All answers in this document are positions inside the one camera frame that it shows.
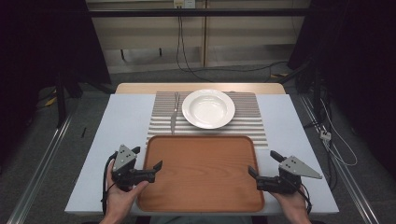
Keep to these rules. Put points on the person's left hand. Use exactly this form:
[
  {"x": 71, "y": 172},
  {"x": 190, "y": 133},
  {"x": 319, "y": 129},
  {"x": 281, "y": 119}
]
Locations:
[{"x": 120, "y": 202}]

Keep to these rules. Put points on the white power plug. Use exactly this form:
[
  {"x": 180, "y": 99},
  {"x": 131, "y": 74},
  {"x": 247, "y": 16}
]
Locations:
[{"x": 325, "y": 134}]

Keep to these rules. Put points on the person's right hand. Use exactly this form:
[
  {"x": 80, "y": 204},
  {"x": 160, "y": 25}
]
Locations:
[{"x": 294, "y": 205}]

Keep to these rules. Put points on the white round plate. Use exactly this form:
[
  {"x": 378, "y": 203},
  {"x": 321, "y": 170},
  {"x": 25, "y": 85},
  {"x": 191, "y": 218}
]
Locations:
[{"x": 208, "y": 109}]

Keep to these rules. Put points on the white table cover sheet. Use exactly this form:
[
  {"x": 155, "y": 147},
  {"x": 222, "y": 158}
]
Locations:
[{"x": 124, "y": 121}]

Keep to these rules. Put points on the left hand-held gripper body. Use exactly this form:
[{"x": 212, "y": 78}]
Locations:
[{"x": 124, "y": 161}]

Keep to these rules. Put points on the black curtain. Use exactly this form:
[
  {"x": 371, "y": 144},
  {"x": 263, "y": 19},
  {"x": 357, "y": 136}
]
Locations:
[
  {"x": 40, "y": 40},
  {"x": 351, "y": 56}
]

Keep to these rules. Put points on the black horizontal bar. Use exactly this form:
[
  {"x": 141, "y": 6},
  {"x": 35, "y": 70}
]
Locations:
[{"x": 199, "y": 12}]

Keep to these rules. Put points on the silver metal fork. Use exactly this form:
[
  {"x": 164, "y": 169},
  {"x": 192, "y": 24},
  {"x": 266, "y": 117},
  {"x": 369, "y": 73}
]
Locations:
[{"x": 174, "y": 115}]

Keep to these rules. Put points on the yellow floor tape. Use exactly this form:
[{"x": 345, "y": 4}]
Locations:
[
  {"x": 279, "y": 75},
  {"x": 50, "y": 101}
]

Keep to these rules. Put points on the white wall outlet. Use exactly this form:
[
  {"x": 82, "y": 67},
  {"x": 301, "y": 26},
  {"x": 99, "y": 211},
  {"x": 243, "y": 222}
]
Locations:
[{"x": 184, "y": 3}]

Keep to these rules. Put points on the black metal stand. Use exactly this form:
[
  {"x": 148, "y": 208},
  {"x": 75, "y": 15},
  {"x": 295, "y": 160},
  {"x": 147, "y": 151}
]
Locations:
[{"x": 61, "y": 99}]

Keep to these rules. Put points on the striped placemat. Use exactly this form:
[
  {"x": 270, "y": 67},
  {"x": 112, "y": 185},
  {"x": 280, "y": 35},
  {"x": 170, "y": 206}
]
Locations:
[{"x": 252, "y": 118}]

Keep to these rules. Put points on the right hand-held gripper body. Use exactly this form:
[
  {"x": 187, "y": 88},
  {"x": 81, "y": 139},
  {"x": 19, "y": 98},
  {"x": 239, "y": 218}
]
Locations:
[{"x": 289, "y": 174}]

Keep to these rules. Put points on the brown wooden tray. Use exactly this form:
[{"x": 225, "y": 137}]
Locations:
[{"x": 202, "y": 174}]

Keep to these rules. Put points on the aluminium floor rail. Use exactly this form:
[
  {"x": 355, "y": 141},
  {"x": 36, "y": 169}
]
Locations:
[
  {"x": 345, "y": 174},
  {"x": 40, "y": 168}
]

